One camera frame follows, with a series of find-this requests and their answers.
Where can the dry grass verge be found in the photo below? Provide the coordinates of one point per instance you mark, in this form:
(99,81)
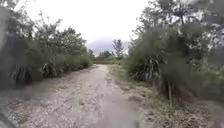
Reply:
(156,103)

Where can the distant hazy mountain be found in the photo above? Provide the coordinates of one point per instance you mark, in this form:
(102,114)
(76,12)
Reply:
(101,45)

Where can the grey gravel dirt path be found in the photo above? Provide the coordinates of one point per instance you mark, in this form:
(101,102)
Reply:
(90,100)

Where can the distant tree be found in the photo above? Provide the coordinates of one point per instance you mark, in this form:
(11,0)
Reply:
(118,46)

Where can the dense green bushes and trees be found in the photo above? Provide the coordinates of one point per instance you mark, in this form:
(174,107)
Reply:
(173,56)

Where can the row of green bushes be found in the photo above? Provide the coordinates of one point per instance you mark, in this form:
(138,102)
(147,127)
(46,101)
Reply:
(40,56)

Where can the distant green trees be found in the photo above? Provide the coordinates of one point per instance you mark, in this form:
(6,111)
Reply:
(105,54)

